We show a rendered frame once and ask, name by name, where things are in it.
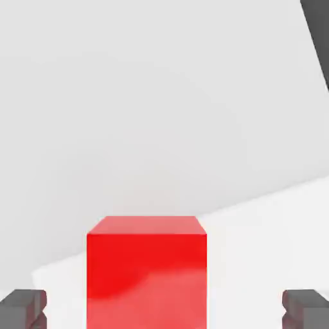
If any small red cube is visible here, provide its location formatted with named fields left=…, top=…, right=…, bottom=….
left=86, top=215, right=208, bottom=329

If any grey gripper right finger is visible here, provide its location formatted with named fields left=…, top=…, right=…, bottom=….
left=281, top=289, right=329, bottom=329

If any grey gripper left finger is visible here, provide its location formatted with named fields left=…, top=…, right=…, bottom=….
left=0, top=289, right=48, bottom=329

